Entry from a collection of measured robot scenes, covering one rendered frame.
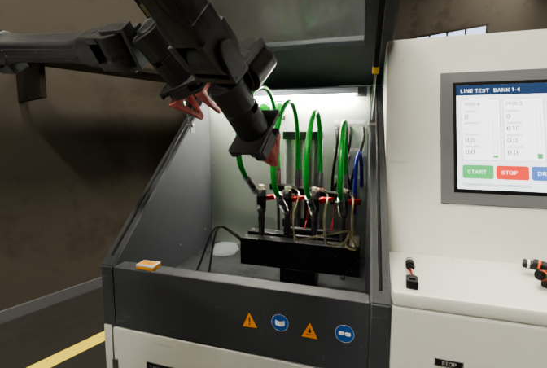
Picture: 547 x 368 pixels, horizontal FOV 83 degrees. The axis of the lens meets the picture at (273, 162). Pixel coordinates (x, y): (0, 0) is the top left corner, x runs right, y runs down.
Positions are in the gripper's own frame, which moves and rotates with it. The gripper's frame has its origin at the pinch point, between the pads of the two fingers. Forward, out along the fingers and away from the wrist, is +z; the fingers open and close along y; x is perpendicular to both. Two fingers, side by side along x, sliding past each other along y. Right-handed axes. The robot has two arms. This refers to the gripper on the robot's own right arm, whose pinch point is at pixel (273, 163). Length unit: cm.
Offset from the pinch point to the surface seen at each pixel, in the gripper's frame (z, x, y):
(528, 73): 22, -46, 49
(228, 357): 31.8, 13.1, -32.6
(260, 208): 27.7, 18.1, 4.4
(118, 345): 28, 43, -40
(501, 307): 28.1, -38.6, -8.9
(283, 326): 27.5, 0.2, -23.4
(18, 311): 104, 228, -59
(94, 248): 121, 222, -3
